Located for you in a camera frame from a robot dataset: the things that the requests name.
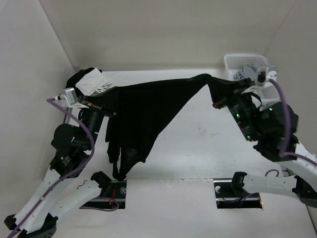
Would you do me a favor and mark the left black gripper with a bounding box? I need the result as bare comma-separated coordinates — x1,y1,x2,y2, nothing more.
78,86,121,149

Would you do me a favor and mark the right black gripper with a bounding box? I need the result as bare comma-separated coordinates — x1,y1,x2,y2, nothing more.
205,74,261,139

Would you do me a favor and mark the black tank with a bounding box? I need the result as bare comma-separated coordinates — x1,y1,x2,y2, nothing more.
84,74,238,180
65,67,95,95

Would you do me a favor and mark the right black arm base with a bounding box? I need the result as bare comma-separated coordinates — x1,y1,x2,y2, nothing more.
213,179,263,209

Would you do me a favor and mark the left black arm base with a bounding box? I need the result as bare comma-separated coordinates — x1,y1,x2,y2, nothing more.
83,180,127,210

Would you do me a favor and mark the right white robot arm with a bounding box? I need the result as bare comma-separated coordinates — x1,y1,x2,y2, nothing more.
209,78,317,208

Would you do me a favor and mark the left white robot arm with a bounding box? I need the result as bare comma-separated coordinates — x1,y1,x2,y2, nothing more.
4,99,112,238

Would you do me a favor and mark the folded white tank top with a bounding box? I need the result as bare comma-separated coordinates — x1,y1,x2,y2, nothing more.
75,68,113,96

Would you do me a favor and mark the grey tank top in basket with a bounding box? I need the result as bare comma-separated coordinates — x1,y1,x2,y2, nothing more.
233,64,258,81

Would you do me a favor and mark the folded black tank top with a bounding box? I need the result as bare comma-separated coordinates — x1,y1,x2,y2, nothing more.
65,67,95,95

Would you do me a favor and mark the white plastic basket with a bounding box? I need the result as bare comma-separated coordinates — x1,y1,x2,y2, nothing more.
223,54,280,106

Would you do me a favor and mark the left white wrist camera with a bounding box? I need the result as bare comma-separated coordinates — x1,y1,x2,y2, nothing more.
57,88,86,108

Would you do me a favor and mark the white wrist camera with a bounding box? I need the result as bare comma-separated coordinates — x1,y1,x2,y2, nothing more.
255,65,277,86
57,88,86,108

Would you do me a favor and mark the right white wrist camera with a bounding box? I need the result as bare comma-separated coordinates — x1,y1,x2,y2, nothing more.
255,65,277,86

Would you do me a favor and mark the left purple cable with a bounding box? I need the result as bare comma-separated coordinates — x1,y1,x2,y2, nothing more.
6,98,121,238

